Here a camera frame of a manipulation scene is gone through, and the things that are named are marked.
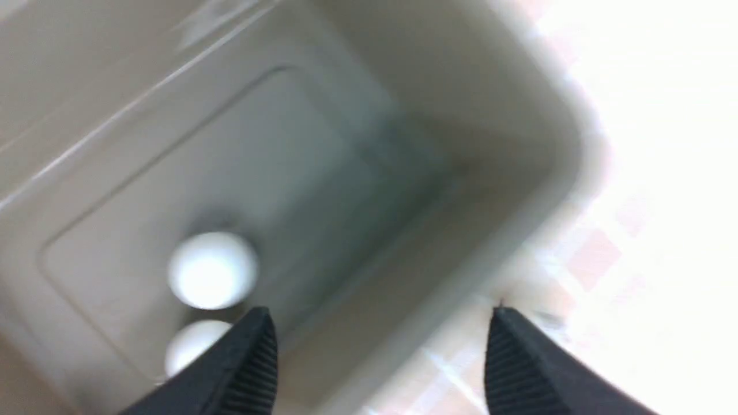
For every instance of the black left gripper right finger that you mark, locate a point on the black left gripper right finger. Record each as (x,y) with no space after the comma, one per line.
(526,372)

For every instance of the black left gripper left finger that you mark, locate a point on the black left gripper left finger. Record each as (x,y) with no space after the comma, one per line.
(237,375)

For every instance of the white table-tennis ball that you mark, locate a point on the white table-tennis ball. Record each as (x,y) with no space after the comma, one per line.
(213,271)
(191,342)

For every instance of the olive green plastic bin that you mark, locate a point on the olive green plastic bin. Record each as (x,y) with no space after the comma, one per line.
(384,159)

